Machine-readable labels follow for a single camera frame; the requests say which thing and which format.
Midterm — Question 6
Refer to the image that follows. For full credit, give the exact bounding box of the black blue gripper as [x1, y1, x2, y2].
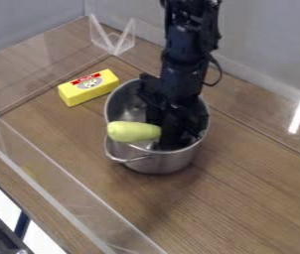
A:
[138, 20, 211, 150]

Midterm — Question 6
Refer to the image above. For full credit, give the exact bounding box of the silver metal pot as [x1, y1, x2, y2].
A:
[103, 79, 209, 175]

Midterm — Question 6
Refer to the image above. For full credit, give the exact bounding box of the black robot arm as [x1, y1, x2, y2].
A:
[136, 0, 222, 151]

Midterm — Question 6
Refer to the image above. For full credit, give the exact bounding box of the yellow butter block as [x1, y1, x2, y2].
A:
[57, 68, 119, 107]

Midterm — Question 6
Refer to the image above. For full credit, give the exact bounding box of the clear acrylic front barrier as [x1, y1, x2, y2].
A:
[0, 117, 167, 254]

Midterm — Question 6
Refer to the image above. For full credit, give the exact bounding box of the black cable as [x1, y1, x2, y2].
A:
[201, 54, 225, 87]

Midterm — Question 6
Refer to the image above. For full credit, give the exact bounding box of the clear acrylic corner bracket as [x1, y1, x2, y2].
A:
[88, 14, 135, 56]

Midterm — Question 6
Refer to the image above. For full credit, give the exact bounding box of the dark metal table frame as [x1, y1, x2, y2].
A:
[0, 199, 37, 254]

